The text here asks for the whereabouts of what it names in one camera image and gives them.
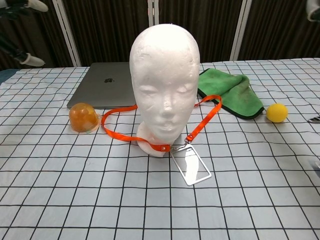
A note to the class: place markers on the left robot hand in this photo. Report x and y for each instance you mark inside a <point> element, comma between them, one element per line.
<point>35,5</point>

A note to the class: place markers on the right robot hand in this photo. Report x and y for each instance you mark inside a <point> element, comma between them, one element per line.
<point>314,8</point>

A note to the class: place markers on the clear badge holder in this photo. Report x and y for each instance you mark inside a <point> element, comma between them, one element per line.
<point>195,162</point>

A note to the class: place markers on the white foam mannequin head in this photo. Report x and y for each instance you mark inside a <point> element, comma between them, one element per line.
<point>162,75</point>

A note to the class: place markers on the black folding screen panel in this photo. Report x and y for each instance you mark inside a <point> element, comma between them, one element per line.
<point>282,30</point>
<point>105,30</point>
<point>200,25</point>
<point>50,32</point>

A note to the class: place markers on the grey closed laptop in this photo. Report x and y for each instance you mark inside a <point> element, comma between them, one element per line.
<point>100,87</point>

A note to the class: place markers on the yellow foam ball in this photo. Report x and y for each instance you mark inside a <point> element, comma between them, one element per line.
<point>277,113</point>

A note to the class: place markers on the steel ladle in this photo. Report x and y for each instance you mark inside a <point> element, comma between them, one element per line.
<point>315,120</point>

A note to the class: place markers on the green microfibre cloth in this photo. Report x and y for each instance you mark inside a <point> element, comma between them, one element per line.
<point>235,92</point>

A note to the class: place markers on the orange jelly cup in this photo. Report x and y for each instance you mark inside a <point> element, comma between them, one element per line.
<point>82,117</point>

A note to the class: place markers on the checked white tablecloth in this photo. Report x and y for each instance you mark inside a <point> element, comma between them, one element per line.
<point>50,175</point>

